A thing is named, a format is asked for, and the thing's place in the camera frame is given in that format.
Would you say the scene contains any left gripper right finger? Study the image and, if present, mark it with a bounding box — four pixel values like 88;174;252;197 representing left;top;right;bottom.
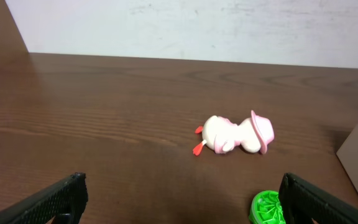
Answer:
278;173;358;224

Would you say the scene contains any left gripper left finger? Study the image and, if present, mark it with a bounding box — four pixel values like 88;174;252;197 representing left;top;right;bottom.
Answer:
0;172;88;224

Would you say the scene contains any green round plastic toy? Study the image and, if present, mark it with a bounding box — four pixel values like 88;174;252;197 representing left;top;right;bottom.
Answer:
249;190;286;224

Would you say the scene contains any pink white duck toy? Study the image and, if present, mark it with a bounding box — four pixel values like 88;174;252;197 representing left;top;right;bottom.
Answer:
193;111;275;156

